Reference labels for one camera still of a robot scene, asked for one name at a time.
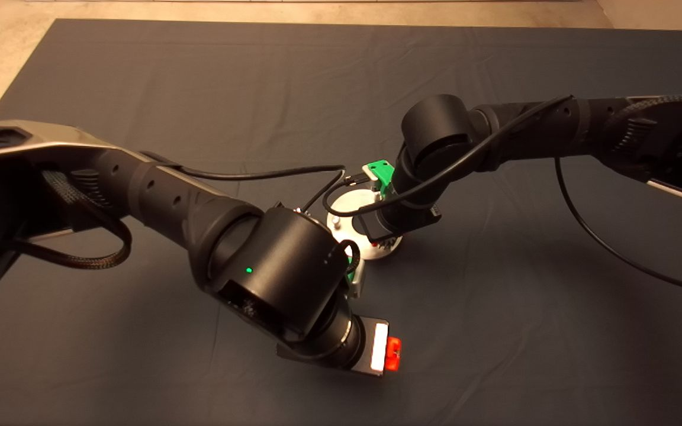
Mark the round metal carrier plate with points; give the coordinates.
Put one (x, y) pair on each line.
(372, 251)

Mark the dark table cloth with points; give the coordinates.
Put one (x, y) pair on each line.
(258, 71)

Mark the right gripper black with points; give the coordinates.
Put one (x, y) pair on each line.
(406, 223)

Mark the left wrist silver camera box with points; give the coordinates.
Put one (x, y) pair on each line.
(357, 278)

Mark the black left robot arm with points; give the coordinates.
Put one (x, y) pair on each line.
(157, 189)

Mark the wrist green camera mount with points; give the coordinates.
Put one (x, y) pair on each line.
(383, 173)
(351, 260)

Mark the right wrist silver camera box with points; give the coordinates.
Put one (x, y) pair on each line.
(372, 173)

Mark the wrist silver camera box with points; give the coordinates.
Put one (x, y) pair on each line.
(372, 173)
(357, 278)

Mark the left wrist green camera mount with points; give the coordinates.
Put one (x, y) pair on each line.
(351, 260)

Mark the right wrist green camera mount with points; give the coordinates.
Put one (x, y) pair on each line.
(383, 173)

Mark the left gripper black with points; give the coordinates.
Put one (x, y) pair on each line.
(380, 346)

